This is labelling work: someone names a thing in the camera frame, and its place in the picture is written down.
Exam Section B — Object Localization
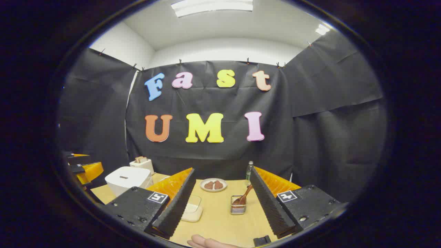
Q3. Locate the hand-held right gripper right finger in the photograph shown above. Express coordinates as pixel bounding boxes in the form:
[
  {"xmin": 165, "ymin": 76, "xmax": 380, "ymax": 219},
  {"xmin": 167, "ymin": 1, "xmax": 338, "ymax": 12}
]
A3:
[{"xmin": 250, "ymin": 166, "xmax": 348, "ymax": 239}]

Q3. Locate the clear glass container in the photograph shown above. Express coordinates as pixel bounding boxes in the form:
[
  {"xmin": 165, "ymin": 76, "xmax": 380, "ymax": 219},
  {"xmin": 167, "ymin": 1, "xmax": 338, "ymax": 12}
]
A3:
[{"xmin": 181, "ymin": 195, "xmax": 204, "ymax": 223}]

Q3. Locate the long ceiling light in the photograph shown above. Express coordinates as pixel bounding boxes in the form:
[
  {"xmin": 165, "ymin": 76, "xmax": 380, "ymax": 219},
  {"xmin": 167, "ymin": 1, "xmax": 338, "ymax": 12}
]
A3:
[{"xmin": 171, "ymin": 0, "xmax": 254, "ymax": 18}]

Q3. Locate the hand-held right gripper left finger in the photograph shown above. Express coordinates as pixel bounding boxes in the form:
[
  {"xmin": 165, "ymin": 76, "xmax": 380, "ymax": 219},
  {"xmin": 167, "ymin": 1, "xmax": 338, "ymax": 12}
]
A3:
[{"xmin": 103, "ymin": 168, "xmax": 197, "ymax": 240}]

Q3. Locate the metal wire chopstick holder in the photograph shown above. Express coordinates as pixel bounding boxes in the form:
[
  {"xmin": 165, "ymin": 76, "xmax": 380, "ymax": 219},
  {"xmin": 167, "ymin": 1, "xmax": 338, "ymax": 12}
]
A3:
[{"xmin": 230, "ymin": 195, "xmax": 247, "ymax": 215}]

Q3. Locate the black backdrop cloth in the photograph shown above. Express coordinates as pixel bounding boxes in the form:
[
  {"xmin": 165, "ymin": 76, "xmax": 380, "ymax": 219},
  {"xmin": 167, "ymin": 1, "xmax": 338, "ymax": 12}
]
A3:
[{"xmin": 59, "ymin": 31, "xmax": 388, "ymax": 204}]

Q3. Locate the white toaster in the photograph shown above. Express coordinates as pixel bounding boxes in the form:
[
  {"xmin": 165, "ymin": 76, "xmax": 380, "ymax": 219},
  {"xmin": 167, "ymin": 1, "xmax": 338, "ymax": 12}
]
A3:
[{"xmin": 129, "ymin": 157, "xmax": 155, "ymax": 175}]

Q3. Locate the white rice cooker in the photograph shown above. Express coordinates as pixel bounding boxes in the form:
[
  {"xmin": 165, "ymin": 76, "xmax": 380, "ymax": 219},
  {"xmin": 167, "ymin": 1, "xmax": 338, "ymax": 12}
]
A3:
[{"xmin": 105, "ymin": 166, "xmax": 154, "ymax": 197}]

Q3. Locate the brown wooden spoon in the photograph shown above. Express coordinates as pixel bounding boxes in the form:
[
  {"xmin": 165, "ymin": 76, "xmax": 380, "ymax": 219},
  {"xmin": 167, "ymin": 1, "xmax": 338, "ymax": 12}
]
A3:
[{"xmin": 233, "ymin": 184, "xmax": 254, "ymax": 206}]

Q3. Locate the white rice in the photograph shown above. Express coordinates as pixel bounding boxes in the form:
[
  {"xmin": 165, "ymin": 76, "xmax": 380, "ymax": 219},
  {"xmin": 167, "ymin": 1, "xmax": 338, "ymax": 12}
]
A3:
[{"xmin": 183, "ymin": 203, "xmax": 203, "ymax": 222}]

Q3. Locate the white round plate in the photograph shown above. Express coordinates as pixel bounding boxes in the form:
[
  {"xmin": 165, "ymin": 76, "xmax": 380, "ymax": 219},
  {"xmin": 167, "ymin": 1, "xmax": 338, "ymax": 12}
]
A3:
[{"xmin": 200, "ymin": 178, "xmax": 228, "ymax": 192}]

